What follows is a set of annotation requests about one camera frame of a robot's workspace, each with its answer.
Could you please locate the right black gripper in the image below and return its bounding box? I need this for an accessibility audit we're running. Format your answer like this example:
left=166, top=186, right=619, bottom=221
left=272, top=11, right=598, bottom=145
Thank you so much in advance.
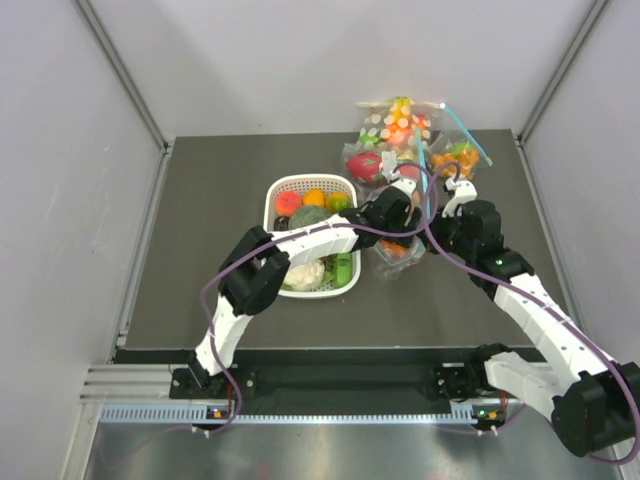
left=416, top=204, right=476, bottom=261

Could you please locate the orange fake tangerine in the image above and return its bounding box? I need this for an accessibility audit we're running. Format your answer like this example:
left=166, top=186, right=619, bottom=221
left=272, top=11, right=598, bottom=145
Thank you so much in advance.
left=380, top=240, right=409, bottom=258

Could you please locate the clear zip bag with vegetables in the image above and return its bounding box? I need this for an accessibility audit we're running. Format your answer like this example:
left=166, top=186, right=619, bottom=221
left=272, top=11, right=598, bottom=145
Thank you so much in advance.
left=366, top=236, right=426, bottom=280

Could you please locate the green fake cucumber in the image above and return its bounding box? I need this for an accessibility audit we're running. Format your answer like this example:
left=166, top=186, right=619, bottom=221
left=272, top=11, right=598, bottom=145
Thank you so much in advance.
left=333, top=253, right=353, bottom=288

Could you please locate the white fake cauliflower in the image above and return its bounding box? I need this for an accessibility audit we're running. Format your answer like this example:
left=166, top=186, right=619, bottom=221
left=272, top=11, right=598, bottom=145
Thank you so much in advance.
left=283, top=260, right=325, bottom=292

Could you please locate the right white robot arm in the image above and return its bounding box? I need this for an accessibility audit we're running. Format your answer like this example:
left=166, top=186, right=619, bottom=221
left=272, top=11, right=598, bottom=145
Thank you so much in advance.
left=424, top=200, right=639, bottom=457

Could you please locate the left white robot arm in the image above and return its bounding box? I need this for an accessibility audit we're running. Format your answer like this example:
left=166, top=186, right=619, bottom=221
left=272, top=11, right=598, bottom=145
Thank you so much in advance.
left=188, top=178, right=421, bottom=397

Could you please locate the zip bag with dragon fruit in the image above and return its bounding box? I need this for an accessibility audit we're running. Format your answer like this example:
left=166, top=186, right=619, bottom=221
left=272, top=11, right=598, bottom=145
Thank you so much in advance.
left=341, top=127, right=429, bottom=189

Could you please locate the yellow orange fake mango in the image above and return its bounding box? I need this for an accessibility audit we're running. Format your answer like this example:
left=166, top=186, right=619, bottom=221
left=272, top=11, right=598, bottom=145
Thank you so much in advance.
left=325, top=192, right=352, bottom=214

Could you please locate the orange fake orange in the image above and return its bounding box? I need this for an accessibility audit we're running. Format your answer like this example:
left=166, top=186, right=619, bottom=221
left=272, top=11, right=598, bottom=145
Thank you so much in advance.
left=302, top=189, right=326, bottom=208

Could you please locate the small zip bag with oranges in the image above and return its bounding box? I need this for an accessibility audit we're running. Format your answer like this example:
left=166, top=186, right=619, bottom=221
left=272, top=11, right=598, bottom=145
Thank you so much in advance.
left=429, top=130, right=493, bottom=179

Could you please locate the green fake melon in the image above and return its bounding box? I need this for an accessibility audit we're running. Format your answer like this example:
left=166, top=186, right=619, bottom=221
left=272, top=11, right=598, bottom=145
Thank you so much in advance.
left=288, top=205, right=332, bottom=230

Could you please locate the polka dot fruit bag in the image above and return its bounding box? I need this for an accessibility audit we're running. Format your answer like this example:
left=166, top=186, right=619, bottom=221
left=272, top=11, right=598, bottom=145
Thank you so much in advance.
left=356, top=96, right=446, bottom=152

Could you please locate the red fake peach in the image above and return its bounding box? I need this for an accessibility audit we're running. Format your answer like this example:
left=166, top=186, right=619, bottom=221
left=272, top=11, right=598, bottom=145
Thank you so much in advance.
left=275, top=191, right=302, bottom=217

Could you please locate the dark fake fruit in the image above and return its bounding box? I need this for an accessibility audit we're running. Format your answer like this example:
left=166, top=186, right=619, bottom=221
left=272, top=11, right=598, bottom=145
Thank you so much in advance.
left=273, top=216, right=290, bottom=232

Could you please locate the white perforated plastic basket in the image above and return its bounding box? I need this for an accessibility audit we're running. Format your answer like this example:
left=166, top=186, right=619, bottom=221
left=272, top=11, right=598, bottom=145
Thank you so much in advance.
left=263, top=173, right=362, bottom=299

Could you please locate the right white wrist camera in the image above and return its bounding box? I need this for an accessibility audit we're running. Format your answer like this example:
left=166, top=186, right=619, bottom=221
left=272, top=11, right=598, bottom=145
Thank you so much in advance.
left=441, top=177, right=477, bottom=218

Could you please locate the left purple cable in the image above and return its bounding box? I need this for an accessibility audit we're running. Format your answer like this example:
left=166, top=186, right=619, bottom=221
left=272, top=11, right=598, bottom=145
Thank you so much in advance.
left=199, top=160, right=441, bottom=434

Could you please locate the purple cable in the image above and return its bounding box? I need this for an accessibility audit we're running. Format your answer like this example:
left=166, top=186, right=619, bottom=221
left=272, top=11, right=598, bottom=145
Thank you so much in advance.
left=199, top=160, right=441, bottom=434
left=424, top=162, right=640, bottom=466

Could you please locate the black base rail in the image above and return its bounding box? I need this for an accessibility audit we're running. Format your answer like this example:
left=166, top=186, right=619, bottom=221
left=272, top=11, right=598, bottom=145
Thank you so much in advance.
left=167, top=347, right=546, bottom=404

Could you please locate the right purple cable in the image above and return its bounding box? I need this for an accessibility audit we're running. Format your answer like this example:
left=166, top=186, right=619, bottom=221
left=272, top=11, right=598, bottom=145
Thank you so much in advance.
left=424, top=162, right=640, bottom=466

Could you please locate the grey cable duct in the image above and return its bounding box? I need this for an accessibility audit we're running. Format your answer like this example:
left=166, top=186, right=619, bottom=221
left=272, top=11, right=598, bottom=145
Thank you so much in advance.
left=99, top=403, right=504, bottom=426

